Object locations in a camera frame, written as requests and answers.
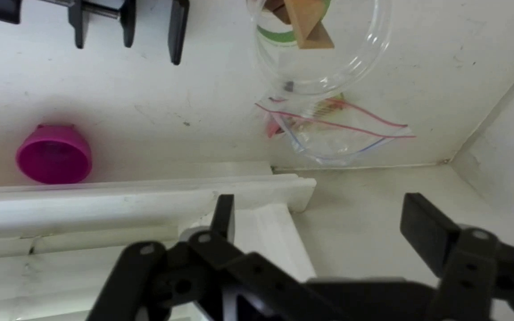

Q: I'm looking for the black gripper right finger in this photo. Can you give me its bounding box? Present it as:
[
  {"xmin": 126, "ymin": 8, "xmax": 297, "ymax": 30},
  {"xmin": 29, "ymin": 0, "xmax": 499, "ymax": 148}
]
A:
[{"xmin": 399, "ymin": 190, "xmax": 514, "ymax": 321}]

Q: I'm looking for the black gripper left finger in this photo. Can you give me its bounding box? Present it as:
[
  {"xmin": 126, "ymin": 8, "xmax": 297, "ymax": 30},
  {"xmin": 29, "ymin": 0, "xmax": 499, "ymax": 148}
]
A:
[{"xmin": 86, "ymin": 192, "xmax": 331, "ymax": 321}]

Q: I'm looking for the small wooden block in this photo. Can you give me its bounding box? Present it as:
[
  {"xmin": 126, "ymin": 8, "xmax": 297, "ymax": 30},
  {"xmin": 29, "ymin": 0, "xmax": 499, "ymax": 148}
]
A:
[{"xmin": 265, "ymin": 0, "xmax": 338, "ymax": 51}]

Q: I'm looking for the small pink cup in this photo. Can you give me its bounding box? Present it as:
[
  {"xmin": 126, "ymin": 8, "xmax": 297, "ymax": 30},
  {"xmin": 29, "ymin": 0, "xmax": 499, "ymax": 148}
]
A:
[{"xmin": 15, "ymin": 121, "xmax": 97, "ymax": 187}]

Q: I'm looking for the clear plastic cup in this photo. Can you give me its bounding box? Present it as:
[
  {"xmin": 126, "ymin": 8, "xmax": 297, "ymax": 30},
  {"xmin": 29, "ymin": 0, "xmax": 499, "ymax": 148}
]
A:
[{"xmin": 245, "ymin": 0, "xmax": 395, "ymax": 98}]

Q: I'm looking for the clear zip plastic bag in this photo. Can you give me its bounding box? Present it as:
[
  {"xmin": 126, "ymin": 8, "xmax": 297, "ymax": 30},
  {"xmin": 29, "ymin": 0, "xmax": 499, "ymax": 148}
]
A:
[{"xmin": 254, "ymin": 90, "xmax": 418, "ymax": 169}]

